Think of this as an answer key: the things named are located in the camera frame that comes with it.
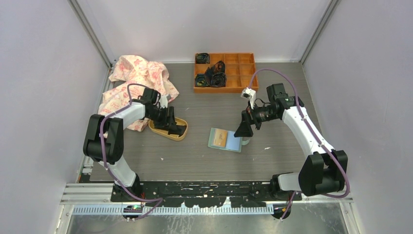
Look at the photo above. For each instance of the light green card holder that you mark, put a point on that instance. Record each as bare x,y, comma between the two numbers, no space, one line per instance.
233,144

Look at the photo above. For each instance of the pink patterned cloth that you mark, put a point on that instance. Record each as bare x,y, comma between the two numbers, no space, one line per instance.
135,69

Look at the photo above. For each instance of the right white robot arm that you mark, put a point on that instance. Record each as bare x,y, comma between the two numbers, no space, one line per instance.
323,170

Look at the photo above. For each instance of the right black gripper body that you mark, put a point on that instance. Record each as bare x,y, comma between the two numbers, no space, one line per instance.
264,113

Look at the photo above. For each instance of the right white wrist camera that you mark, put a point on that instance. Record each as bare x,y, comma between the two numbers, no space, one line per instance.
250,95

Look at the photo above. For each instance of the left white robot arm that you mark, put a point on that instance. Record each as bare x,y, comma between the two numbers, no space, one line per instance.
104,140

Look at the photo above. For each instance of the dark rolled sock top-left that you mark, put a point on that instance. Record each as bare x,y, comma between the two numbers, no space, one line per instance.
202,58

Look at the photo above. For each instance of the yellow oval tray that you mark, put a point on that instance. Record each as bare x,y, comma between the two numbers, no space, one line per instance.
164,133

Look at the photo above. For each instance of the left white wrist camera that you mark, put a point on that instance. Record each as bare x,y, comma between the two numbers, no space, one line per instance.
164,100

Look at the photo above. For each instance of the dark rolled sock bottom-left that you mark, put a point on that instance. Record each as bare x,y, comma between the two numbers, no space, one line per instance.
200,80

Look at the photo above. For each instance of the dark rolled sock middle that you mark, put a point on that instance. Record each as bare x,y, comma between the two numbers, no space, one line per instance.
218,67

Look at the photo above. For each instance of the orange compartment organizer box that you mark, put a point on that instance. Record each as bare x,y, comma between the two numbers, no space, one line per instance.
239,70

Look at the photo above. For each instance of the dark rolled sock bottom-middle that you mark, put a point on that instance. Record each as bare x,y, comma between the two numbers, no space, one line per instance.
218,80

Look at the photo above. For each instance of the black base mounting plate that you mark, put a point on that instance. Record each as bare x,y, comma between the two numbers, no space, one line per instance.
206,194

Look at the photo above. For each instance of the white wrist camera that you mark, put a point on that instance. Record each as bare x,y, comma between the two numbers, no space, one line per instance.
164,100
250,95

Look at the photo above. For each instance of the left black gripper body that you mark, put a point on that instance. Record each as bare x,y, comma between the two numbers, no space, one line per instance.
159,116

